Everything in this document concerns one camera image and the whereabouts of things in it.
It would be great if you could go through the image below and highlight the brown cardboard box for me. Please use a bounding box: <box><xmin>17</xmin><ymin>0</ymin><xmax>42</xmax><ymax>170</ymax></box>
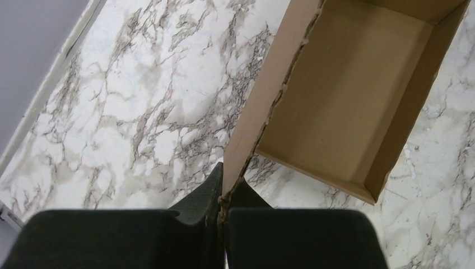
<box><xmin>223</xmin><ymin>1</ymin><xmax>469</xmax><ymax>204</ymax></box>

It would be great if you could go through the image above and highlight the aluminium table frame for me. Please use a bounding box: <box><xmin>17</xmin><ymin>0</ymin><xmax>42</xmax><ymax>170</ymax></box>
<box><xmin>0</xmin><ymin>0</ymin><xmax>108</xmax><ymax>231</ymax></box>

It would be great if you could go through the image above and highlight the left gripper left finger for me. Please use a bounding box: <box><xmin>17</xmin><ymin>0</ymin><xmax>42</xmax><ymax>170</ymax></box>
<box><xmin>2</xmin><ymin>163</ymin><xmax>225</xmax><ymax>268</ymax></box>

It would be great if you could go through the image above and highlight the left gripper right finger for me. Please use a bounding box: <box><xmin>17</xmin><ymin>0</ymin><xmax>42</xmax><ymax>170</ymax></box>
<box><xmin>225</xmin><ymin>180</ymin><xmax>388</xmax><ymax>268</ymax></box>

